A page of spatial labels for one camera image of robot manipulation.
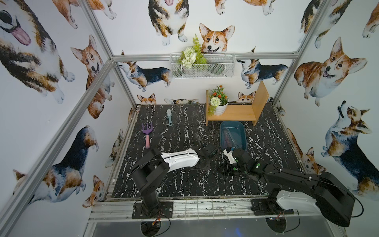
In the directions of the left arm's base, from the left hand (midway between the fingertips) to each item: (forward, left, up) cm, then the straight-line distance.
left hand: (205, 162), depth 89 cm
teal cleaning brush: (+42, +26, -3) cm, 49 cm away
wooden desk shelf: (+35, -29, +5) cm, 46 cm away
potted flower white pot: (+31, -12, +12) cm, 35 cm away
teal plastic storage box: (+21, -21, -3) cm, 30 cm away
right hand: (-4, -9, +5) cm, 11 cm away
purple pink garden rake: (+25, +41, -3) cm, 48 cm away
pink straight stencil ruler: (+16, -16, -1) cm, 23 cm away
